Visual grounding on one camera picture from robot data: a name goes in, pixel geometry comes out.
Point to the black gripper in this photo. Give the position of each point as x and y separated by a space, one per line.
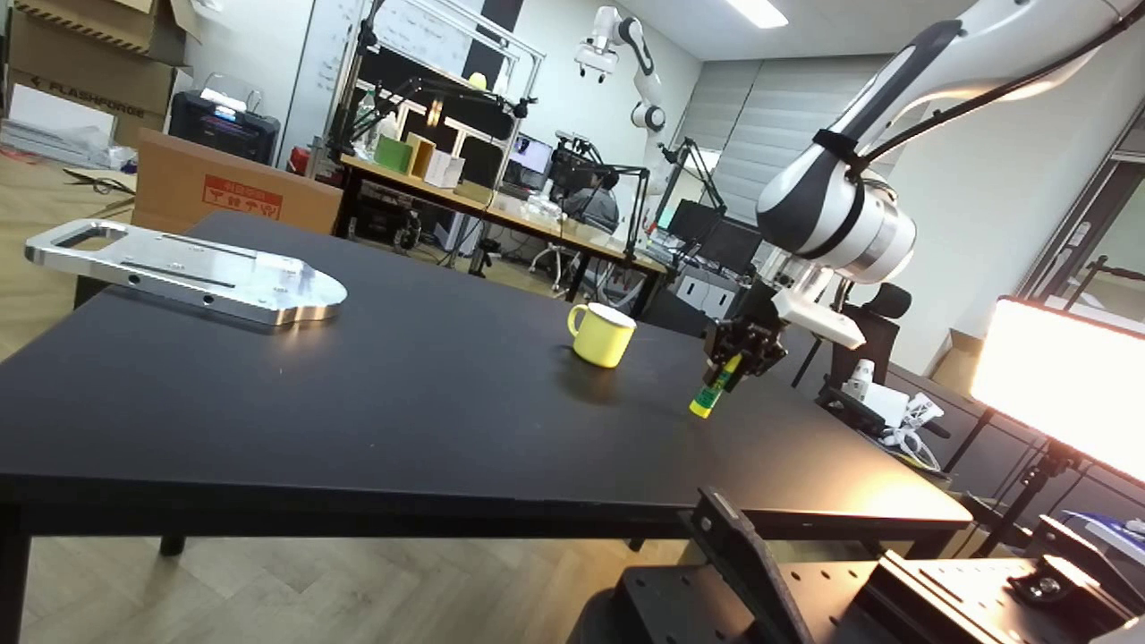
747 330

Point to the black printer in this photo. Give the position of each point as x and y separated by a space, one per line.
209 123

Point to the black metal bracket stand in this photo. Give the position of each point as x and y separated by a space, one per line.
1060 592

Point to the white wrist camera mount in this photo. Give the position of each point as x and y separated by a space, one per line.
799 299

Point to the white light panel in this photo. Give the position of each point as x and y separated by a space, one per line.
1071 382

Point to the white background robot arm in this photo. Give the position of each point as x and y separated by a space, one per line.
611 36

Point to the brown cardboard box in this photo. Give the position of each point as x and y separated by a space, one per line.
181 185

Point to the silver metal plate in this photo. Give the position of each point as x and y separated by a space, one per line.
257 289

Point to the yellow cup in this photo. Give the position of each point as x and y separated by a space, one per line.
598 336

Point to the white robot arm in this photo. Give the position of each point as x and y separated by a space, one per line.
830 214

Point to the wooden workbench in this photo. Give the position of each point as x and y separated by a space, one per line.
586 244

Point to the green and white cylinder object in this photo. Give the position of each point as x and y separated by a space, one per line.
704 400

